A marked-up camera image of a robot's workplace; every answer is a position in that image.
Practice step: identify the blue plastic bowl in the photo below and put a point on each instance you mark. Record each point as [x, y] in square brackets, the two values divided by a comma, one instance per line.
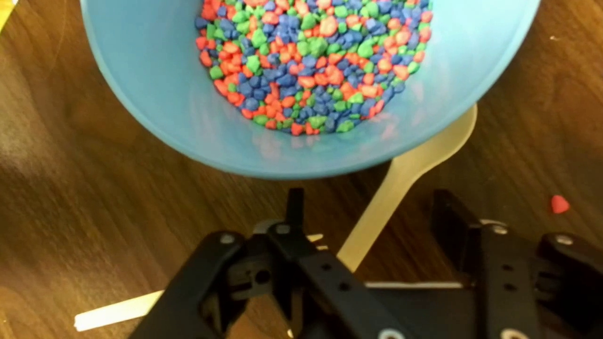
[146, 54]

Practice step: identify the red loose bead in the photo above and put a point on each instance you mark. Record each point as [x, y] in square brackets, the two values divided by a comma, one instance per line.
[559, 205]

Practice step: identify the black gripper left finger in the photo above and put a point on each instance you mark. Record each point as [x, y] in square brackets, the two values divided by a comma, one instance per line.
[214, 288]

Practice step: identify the translucent plastic spoon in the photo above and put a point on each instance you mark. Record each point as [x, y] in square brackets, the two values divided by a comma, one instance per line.
[401, 178]

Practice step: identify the colourful beads in blue bowl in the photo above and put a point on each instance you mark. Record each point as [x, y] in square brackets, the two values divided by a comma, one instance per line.
[312, 67]

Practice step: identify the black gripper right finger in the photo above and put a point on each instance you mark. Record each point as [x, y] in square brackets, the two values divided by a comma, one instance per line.
[550, 293]

